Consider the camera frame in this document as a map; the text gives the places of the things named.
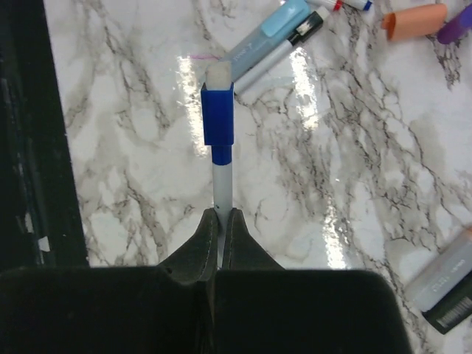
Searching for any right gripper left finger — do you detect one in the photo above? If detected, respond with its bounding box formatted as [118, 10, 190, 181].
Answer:
[158, 208, 218, 285]

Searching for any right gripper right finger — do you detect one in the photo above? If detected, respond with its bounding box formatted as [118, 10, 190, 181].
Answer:
[221, 208, 284, 271]

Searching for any blue capped marker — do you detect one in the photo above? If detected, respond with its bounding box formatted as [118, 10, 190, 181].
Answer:
[342, 0, 372, 11]
[201, 60, 236, 222]

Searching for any orange capped highlighter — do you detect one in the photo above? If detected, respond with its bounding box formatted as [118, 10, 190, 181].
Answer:
[405, 227, 471, 334]

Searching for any light blue highlighter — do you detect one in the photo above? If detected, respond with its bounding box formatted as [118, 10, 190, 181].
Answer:
[221, 0, 311, 83]

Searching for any orange highlighter cap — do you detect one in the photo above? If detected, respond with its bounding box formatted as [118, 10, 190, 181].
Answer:
[381, 4, 448, 41]

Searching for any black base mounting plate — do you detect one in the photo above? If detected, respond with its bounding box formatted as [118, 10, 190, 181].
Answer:
[1, 1, 89, 270]

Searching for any black capped marker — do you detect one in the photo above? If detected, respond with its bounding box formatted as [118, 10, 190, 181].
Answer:
[234, 6, 330, 94]

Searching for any red capped marker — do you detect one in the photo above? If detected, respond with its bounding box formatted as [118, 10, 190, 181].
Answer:
[306, 0, 343, 12]

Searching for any purple highlighter cap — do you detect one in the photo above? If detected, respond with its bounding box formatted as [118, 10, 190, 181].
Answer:
[437, 5, 472, 44]

